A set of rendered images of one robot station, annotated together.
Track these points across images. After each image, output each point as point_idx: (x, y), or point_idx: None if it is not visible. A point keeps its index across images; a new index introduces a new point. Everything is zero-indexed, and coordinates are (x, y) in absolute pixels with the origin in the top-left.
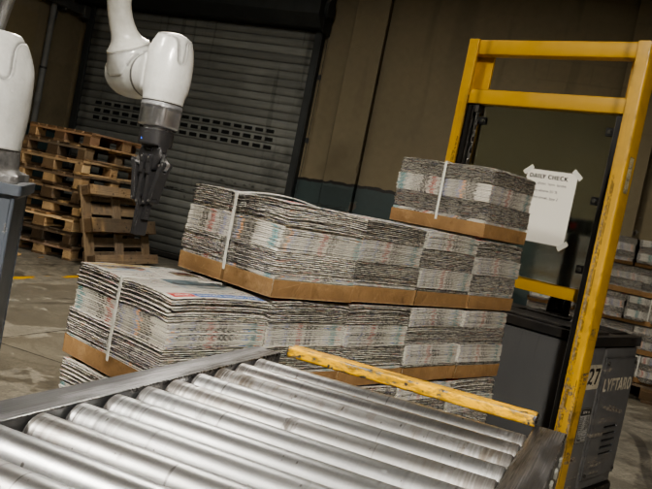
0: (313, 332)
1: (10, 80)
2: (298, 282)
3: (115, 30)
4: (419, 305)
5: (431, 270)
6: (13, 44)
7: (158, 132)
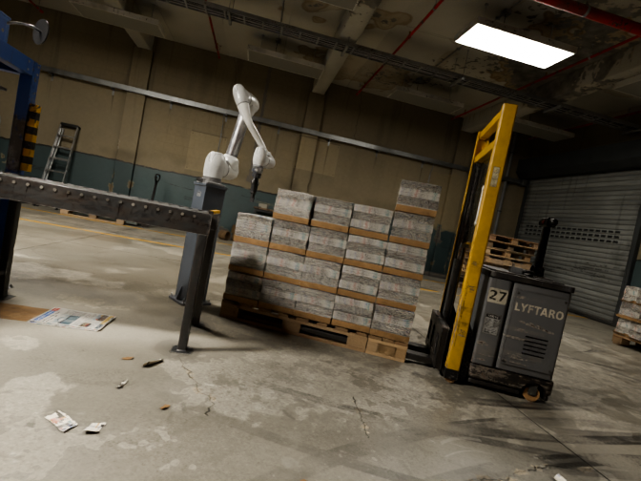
0: (294, 233)
1: (211, 161)
2: (282, 214)
3: None
4: (352, 233)
5: (358, 219)
6: (214, 154)
7: (253, 173)
